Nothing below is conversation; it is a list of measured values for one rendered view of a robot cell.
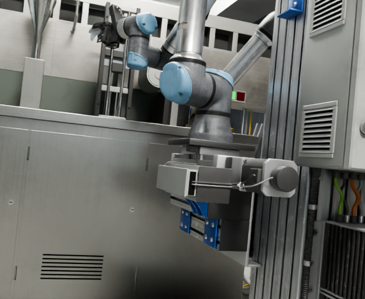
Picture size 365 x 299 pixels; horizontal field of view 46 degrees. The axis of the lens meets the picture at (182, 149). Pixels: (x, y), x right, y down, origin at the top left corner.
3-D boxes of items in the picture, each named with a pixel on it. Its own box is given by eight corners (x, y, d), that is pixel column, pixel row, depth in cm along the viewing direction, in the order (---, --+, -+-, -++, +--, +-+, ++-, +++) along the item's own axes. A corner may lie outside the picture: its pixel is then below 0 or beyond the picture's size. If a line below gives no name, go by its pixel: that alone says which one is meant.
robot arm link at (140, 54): (159, 72, 154) (162, 41, 155) (134, 64, 146) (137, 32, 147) (144, 73, 160) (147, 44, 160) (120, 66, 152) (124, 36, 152)
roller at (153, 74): (147, 84, 214) (149, 60, 214) (137, 91, 238) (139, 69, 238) (169, 88, 217) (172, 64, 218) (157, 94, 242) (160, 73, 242)
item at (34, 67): (12, 112, 199) (25, -9, 201) (15, 114, 212) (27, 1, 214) (44, 115, 203) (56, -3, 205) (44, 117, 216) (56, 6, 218)
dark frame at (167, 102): (162, 129, 216) (165, 90, 217) (147, 131, 247) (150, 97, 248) (175, 131, 218) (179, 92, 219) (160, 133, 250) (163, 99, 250)
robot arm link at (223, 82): (238, 115, 142) (242, 75, 142) (211, 108, 132) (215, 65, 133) (211, 115, 150) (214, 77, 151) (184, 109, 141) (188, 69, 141)
